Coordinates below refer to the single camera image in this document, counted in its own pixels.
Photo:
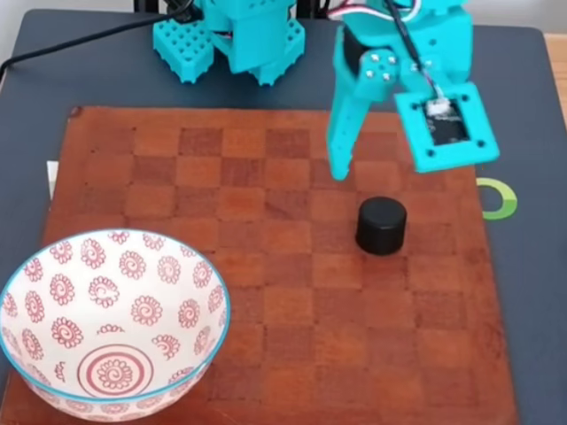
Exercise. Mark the black cylinder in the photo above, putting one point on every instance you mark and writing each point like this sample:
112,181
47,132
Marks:
381,226

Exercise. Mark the white bowl red flower pattern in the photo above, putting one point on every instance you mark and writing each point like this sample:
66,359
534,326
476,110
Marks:
133,288

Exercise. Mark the wooden checkered board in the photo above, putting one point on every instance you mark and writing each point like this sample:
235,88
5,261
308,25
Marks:
288,310

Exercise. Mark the teal square camera mount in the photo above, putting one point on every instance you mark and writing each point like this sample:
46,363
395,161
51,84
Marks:
480,133

